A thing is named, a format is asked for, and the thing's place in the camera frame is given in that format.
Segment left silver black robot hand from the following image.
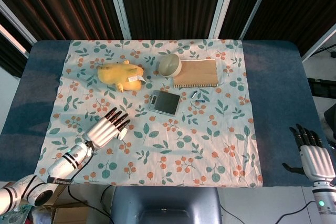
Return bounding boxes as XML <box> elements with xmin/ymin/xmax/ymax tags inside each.
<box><xmin>82</xmin><ymin>107</ymin><xmax>131</xmax><ymax>149</ymax></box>

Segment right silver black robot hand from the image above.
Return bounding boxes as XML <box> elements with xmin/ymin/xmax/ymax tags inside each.
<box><xmin>282</xmin><ymin>123</ymin><xmax>336</xmax><ymax>182</ymax></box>

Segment white paper cup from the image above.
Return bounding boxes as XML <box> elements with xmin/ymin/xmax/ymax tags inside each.
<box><xmin>116</xmin><ymin>127</ymin><xmax>129</xmax><ymax>141</ymax></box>

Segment floral patterned tablecloth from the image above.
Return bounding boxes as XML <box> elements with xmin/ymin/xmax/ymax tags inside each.
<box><xmin>36</xmin><ymin>39</ymin><xmax>264</xmax><ymax>188</ymax></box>

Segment yellow plush toy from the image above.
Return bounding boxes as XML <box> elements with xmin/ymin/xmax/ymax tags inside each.
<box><xmin>97</xmin><ymin>60</ymin><xmax>146</xmax><ymax>93</ymax></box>

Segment digital kitchen scale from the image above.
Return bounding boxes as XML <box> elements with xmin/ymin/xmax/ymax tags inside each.
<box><xmin>147</xmin><ymin>90</ymin><xmax>181</xmax><ymax>116</ymax></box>

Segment grey green bowl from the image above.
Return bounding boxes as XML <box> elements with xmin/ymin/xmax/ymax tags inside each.
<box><xmin>158</xmin><ymin>53</ymin><xmax>182</xmax><ymax>79</ymax></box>

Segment cardboard box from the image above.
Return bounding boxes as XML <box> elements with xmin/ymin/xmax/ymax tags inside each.
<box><xmin>39</xmin><ymin>184</ymin><xmax>91</xmax><ymax>224</ymax></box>

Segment blue grey chair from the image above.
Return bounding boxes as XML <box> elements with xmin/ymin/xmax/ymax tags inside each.
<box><xmin>109</xmin><ymin>186</ymin><xmax>223</xmax><ymax>224</ymax></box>

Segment brown spiral notebook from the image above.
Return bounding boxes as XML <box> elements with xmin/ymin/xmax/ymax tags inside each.
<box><xmin>172</xmin><ymin>59</ymin><xmax>218</xmax><ymax>89</ymax></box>

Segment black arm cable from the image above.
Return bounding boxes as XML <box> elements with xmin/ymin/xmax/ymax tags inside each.
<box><xmin>67</xmin><ymin>141</ymin><xmax>96</xmax><ymax>190</ymax></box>

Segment black cable on floor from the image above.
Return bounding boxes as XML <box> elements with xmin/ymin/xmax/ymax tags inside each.
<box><xmin>219</xmin><ymin>200</ymin><xmax>316</xmax><ymax>224</ymax></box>

